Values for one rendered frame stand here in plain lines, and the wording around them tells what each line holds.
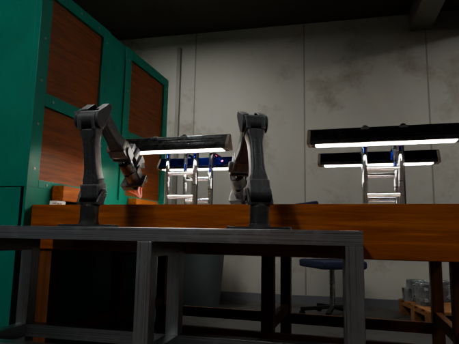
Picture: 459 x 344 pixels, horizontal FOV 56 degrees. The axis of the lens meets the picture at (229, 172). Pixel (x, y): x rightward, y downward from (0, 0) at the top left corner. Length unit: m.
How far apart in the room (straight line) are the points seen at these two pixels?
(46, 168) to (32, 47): 0.54
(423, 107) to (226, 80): 2.02
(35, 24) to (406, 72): 3.56
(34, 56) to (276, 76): 3.06
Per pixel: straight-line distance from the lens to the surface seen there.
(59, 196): 2.09
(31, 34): 2.20
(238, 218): 1.58
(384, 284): 4.44
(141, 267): 1.28
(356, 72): 4.70
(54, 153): 2.16
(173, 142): 2.05
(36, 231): 1.45
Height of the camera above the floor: 0.65
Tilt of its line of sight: 8 degrees up
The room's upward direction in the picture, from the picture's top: 1 degrees clockwise
